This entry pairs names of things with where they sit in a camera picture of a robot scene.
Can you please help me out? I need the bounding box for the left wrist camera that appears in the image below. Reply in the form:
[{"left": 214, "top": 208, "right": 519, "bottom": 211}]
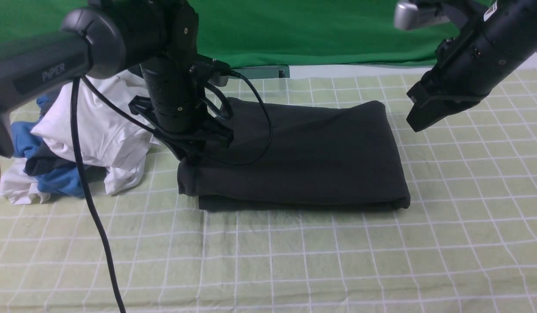
[{"left": 189, "top": 54, "right": 231, "bottom": 87}]

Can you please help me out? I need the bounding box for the green checkered tablecloth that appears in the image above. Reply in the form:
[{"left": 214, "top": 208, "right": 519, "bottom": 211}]
[{"left": 0, "top": 67, "right": 537, "bottom": 313}]

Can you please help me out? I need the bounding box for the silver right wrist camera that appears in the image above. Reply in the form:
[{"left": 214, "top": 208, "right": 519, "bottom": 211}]
[{"left": 394, "top": 0, "right": 454, "bottom": 30}]

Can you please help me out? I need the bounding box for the green base bar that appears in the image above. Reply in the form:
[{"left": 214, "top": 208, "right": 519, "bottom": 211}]
[{"left": 232, "top": 65, "right": 290, "bottom": 80}]

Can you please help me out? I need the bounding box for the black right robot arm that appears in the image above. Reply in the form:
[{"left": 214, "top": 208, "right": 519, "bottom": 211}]
[{"left": 395, "top": 0, "right": 537, "bottom": 132}]

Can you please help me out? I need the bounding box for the dark gray long-sleeve shirt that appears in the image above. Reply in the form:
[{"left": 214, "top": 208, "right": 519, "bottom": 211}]
[{"left": 177, "top": 101, "right": 410, "bottom": 211}]

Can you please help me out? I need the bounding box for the blue garment in pile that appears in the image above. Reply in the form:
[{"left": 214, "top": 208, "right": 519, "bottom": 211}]
[{"left": 0, "top": 91, "right": 84, "bottom": 205}]

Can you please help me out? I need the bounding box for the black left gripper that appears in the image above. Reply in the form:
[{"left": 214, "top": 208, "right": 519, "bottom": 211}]
[{"left": 129, "top": 56, "right": 234, "bottom": 165}]

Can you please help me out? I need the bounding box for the dark gray garment in pile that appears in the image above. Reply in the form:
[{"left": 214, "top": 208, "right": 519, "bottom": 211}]
[{"left": 24, "top": 141, "right": 108, "bottom": 183}]

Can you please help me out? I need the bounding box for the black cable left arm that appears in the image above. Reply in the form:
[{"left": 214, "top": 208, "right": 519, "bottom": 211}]
[{"left": 70, "top": 65, "right": 273, "bottom": 313}]

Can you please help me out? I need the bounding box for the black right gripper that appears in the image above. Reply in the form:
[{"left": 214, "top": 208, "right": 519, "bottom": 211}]
[{"left": 406, "top": 0, "right": 537, "bottom": 132}]

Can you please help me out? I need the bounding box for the green backdrop cloth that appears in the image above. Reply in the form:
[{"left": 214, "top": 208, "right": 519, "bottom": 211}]
[{"left": 0, "top": 0, "right": 495, "bottom": 70}]

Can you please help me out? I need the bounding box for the white shirt in pile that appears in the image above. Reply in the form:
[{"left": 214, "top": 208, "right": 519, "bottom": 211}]
[{"left": 0, "top": 72, "right": 158, "bottom": 205}]

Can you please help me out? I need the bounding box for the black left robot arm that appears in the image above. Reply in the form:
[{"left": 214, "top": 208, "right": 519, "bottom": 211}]
[{"left": 0, "top": 0, "right": 234, "bottom": 158}]

